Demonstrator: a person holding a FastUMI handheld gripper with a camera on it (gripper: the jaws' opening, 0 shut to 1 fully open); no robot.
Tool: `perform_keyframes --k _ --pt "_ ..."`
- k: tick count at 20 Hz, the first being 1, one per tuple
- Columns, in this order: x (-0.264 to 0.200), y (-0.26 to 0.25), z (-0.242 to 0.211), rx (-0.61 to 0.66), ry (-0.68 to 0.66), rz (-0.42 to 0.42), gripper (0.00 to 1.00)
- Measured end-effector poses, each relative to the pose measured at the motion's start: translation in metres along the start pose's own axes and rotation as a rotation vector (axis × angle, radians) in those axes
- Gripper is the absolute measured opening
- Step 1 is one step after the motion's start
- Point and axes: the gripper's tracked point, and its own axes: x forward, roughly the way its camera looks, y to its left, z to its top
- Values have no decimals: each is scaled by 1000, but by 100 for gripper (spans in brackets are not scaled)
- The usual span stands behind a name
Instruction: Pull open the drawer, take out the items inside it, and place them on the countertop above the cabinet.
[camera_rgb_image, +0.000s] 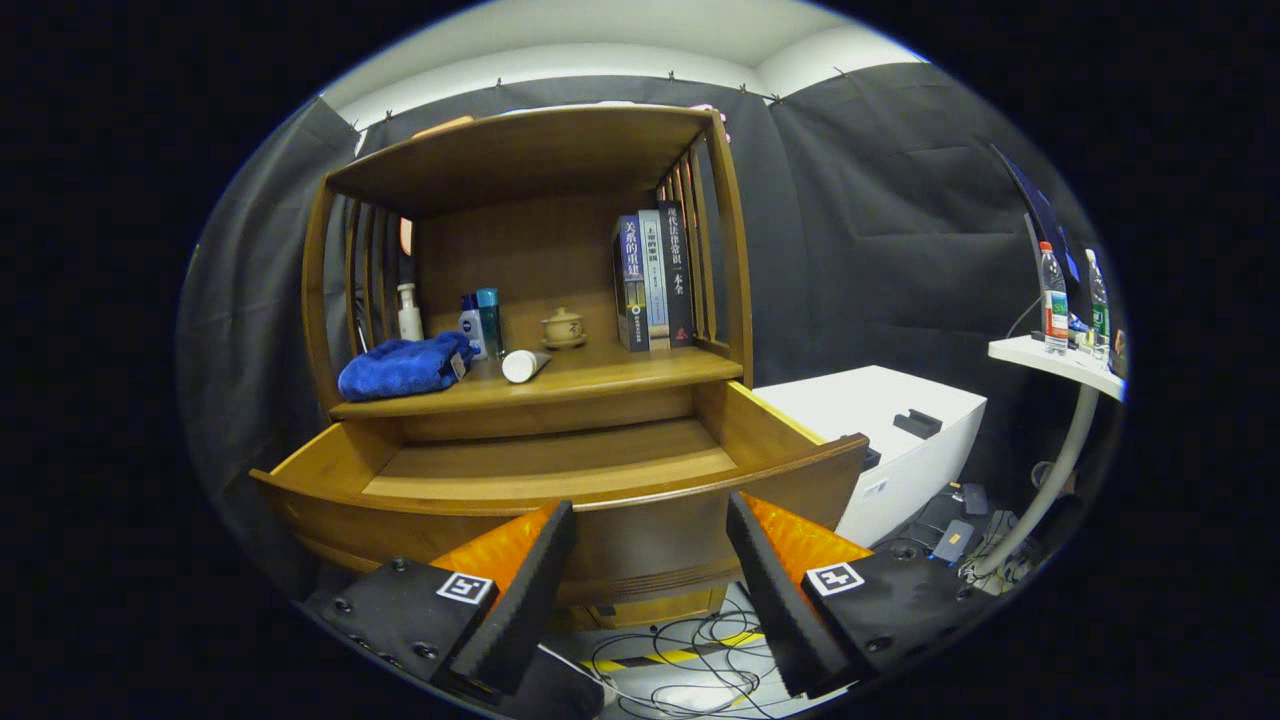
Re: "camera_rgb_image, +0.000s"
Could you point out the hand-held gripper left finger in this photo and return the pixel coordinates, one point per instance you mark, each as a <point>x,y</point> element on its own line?
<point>530,590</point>

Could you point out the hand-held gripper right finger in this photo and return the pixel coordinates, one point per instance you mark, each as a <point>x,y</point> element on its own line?
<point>770,600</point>

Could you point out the wooden drawer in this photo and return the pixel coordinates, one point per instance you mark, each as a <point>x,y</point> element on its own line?
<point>640,540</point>

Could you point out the white tube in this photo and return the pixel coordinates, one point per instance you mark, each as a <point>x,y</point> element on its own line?
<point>522,366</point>

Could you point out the white storage cabinet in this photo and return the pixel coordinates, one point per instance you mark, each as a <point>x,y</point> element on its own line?
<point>860,405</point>

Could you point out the wooden countertop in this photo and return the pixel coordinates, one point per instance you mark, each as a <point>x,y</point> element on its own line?
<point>620,372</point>

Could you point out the wooden cabinet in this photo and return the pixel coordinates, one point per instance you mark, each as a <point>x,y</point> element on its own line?
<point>520,155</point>

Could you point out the black holder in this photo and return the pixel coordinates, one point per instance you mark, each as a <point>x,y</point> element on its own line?
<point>917,423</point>
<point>871,458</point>

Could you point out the blue towel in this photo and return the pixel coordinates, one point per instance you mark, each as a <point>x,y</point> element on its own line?
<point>400,370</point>

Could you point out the white bottle with blue cap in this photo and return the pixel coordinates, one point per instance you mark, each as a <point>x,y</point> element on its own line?
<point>470,335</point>

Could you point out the beige lidded teacup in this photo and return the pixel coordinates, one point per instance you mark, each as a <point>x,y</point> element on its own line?
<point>563,328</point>

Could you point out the teal clear bottle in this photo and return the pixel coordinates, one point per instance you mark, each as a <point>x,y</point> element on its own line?
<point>491,320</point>

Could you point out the white pump bottle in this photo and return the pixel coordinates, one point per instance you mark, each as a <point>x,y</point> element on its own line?
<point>410,322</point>

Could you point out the book with pale spine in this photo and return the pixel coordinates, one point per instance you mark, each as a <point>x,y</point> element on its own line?
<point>655,285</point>

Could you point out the book with black spine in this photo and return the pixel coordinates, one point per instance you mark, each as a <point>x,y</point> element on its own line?
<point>678,280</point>

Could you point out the white side table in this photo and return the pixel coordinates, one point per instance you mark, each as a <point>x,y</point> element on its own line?
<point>1040,355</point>

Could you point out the black backdrop cloth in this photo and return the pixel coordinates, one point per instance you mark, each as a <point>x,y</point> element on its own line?
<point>880,250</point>

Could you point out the red label water bottle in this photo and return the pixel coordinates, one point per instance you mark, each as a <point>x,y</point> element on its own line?
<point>1054,305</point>

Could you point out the green label water bottle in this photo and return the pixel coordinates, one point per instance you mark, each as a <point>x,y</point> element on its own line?
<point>1098,310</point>

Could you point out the dark monitor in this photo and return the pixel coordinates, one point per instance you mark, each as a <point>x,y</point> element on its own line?
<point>1045,215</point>

